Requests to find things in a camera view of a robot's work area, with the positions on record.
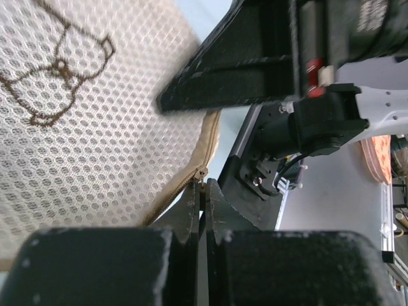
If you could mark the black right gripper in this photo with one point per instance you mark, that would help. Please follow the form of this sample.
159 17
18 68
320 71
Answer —
336 33

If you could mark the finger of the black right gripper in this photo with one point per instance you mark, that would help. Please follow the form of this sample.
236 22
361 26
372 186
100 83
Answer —
248 59

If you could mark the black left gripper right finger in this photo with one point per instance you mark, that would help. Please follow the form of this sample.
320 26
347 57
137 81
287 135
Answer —
247 266

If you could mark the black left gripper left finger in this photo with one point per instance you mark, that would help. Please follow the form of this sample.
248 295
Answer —
153 265

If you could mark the beige mesh laundry bag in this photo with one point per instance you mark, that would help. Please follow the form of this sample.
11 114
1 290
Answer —
82 140

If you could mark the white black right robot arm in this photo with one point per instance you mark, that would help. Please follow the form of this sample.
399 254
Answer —
333 114

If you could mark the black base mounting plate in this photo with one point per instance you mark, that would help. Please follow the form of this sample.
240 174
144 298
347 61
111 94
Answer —
247 177

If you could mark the orange object in background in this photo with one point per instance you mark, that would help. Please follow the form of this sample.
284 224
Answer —
376 151

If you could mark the aluminium frame rail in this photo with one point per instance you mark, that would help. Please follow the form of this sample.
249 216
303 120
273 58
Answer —
393 230

